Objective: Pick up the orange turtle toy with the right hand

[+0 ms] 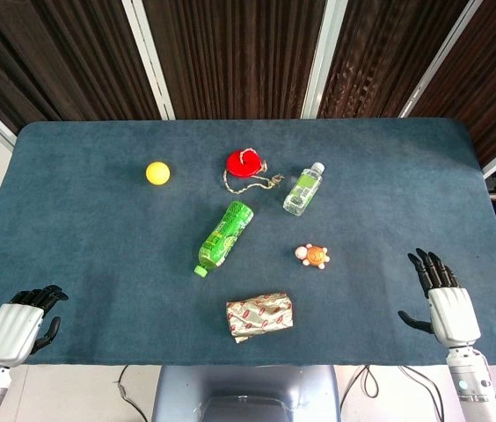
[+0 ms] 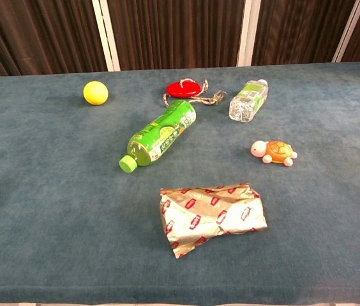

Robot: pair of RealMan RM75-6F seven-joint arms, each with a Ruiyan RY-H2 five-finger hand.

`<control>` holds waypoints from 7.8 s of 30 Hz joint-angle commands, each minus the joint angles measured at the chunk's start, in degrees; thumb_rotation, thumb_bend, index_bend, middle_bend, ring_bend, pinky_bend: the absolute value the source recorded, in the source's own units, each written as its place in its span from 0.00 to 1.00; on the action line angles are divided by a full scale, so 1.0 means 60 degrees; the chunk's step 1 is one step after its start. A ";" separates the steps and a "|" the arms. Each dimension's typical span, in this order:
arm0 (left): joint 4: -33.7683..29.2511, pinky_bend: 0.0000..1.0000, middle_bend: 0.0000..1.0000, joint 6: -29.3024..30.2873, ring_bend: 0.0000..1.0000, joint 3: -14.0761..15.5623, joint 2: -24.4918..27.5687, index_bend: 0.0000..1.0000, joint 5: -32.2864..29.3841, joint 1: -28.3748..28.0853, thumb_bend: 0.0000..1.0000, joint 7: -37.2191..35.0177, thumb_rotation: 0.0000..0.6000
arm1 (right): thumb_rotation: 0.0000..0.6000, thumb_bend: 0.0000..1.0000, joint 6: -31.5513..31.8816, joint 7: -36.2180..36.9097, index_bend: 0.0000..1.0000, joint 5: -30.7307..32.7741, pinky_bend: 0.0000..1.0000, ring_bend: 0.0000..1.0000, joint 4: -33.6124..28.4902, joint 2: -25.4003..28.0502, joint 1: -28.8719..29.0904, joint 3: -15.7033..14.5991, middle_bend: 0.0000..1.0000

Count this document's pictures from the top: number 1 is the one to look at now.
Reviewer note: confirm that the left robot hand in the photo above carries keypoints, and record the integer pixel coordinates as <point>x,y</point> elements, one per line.
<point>8,327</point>

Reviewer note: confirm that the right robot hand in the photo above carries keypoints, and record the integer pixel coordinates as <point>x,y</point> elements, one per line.
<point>452,314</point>

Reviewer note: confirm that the small orange turtle toy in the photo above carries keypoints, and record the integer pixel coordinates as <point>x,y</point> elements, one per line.
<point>312,256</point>

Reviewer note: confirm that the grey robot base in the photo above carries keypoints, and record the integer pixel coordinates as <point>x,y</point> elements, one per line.
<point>245,393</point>

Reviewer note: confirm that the gold foil snack packet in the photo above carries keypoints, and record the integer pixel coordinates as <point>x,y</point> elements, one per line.
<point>259,315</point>

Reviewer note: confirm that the clear bottle with green label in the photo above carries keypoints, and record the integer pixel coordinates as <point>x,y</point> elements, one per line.
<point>303,190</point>

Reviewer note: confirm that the yellow ball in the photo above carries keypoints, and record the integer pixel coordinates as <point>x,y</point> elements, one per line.
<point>158,173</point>

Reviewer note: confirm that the green drink bottle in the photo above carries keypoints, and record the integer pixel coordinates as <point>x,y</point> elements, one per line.
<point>223,237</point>

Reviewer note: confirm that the blue table cloth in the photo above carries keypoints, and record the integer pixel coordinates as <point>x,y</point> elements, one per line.
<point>230,228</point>

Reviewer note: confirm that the dark wooden folding screen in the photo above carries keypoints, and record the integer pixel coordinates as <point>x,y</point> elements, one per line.
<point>248,57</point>

